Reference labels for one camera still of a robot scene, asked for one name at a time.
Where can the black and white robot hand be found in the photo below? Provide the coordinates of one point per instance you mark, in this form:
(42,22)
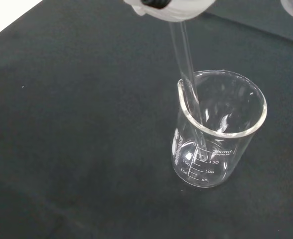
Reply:
(171,10)

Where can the clear glass beaker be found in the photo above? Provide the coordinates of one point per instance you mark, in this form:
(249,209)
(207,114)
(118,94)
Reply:
(211,174)

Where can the black bench cloth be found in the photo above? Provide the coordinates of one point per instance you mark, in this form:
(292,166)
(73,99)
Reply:
(74,137)

